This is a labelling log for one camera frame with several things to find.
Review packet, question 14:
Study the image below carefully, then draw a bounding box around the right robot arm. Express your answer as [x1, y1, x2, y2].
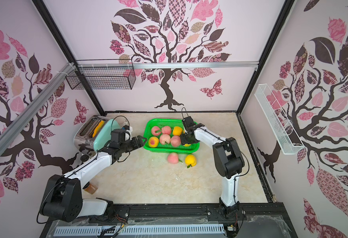
[180, 118, 245, 216]

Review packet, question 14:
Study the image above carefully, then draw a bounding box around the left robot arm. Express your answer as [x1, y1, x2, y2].
[38, 135, 148, 222]

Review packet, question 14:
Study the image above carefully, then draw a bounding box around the pink peach front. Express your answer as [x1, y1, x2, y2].
[151, 126, 162, 137]

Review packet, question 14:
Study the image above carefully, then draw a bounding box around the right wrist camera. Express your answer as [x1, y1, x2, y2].
[182, 116, 196, 131]

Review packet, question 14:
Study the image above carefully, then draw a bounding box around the green plastic basket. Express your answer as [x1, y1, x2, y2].
[144, 119, 200, 154]

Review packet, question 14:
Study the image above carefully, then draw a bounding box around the aluminium rail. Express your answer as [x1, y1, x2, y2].
[0, 62, 74, 157]
[78, 61, 259, 69]

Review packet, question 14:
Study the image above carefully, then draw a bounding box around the mint and steel toaster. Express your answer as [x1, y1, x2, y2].
[73, 116, 121, 156]

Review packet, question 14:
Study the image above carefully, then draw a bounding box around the back aluminium rail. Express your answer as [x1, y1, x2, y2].
[78, 61, 259, 69]

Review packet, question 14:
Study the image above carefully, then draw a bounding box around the white slotted cable duct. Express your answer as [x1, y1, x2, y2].
[52, 224, 225, 238]

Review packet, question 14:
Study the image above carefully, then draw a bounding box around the white wire wall shelf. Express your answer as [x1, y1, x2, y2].
[254, 84, 306, 155]

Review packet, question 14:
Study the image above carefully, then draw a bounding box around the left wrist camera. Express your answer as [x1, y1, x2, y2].
[110, 126, 132, 143]

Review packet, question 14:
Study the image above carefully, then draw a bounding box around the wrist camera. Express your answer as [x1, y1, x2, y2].
[182, 116, 196, 131]
[110, 126, 132, 143]

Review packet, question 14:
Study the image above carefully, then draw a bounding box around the left aluminium rail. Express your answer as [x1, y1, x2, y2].
[0, 62, 74, 157]

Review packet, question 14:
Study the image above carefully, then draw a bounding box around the pink peach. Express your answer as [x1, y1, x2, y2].
[151, 126, 162, 137]
[171, 135, 181, 147]
[162, 126, 172, 135]
[159, 134, 171, 145]
[167, 153, 182, 165]

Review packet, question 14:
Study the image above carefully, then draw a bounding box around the small brown spice jar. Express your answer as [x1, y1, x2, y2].
[83, 182, 98, 194]

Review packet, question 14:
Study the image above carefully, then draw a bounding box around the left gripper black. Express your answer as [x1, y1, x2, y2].
[119, 135, 147, 153]

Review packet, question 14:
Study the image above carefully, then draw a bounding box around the black wire wall basket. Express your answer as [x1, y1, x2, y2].
[65, 59, 137, 90]

